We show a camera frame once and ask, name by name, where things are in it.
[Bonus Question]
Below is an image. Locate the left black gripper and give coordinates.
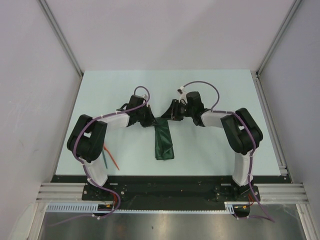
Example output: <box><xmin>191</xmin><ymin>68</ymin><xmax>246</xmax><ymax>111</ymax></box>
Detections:
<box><xmin>135</xmin><ymin>104</ymin><xmax>159</xmax><ymax>128</ymax></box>

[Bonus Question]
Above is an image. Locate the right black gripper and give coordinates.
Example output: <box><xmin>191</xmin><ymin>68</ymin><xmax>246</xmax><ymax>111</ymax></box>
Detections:
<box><xmin>161</xmin><ymin>99</ymin><xmax>194</xmax><ymax>122</ymax></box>

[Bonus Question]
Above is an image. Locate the dark green cloth napkin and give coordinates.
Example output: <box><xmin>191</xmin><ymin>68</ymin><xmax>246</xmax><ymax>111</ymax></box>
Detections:
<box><xmin>154</xmin><ymin>117</ymin><xmax>175</xmax><ymax>161</ymax></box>

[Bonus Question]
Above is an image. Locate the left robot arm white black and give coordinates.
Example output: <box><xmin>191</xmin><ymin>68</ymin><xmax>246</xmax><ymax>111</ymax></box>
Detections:
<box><xmin>66</xmin><ymin>94</ymin><xmax>157</xmax><ymax>200</ymax></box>

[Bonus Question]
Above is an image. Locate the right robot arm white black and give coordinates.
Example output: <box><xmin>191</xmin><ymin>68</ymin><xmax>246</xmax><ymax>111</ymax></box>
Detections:
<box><xmin>161</xmin><ymin>89</ymin><xmax>263</xmax><ymax>201</ymax></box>

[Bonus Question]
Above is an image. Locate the orange plastic fork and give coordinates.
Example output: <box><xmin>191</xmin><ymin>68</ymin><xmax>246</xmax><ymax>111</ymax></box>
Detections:
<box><xmin>103</xmin><ymin>144</ymin><xmax>120</xmax><ymax>171</ymax></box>

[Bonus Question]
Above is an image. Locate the teal plastic utensil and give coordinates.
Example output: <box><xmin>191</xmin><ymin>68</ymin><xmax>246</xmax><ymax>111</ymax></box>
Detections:
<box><xmin>101</xmin><ymin>150</ymin><xmax>108</xmax><ymax>169</ymax></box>

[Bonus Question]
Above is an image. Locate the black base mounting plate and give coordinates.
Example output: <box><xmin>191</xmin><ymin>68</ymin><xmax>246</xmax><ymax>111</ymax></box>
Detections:
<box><xmin>51</xmin><ymin>175</ymin><xmax>292</xmax><ymax>211</ymax></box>

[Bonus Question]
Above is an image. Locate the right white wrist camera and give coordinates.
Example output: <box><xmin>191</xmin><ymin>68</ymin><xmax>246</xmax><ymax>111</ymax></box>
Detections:
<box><xmin>177</xmin><ymin>86</ymin><xmax>188</xmax><ymax>104</ymax></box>

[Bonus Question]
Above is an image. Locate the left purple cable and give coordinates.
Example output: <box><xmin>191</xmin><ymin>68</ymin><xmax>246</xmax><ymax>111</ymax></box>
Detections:
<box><xmin>48</xmin><ymin>86</ymin><xmax>151</xmax><ymax>226</ymax></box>

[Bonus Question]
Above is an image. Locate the right aluminium table rail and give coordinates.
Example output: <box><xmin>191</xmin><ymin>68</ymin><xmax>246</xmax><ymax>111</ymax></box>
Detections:
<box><xmin>250</xmin><ymin>71</ymin><xmax>291</xmax><ymax>177</ymax></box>

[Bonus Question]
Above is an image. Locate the white slotted cable duct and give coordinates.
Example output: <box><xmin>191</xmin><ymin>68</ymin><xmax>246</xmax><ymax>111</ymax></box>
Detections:
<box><xmin>45</xmin><ymin>202</ymin><xmax>250</xmax><ymax>215</ymax></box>

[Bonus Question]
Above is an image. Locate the left aluminium frame post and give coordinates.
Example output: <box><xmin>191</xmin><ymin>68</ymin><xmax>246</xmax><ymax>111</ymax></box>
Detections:
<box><xmin>36</xmin><ymin>0</ymin><xmax>84</xmax><ymax>79</ymax></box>

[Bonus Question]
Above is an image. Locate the aluminium frame post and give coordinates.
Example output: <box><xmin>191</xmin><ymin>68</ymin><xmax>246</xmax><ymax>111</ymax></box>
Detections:
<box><xmin>255</xmin><ymin>0</ymin><xmax>304</xmax><ymax>78</ymax></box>
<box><xmin>36</xmin><ymin>0</ymin><xmax>84</xmax><ymax>79</ymax></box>

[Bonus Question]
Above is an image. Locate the front aluminium extrusion rail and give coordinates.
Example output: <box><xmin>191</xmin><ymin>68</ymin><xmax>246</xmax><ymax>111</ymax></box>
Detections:
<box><xmin>36</xmin><ymin>183</ymin><xmax>309</xmax><ymax>204</ymax></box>

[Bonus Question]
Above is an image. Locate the right aluminium frame post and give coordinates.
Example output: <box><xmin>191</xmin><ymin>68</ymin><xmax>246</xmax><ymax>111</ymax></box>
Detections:
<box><xmin>255</xmin><ymin>0</ymin><xmax>304</xmax><ymax>78</ymax></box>

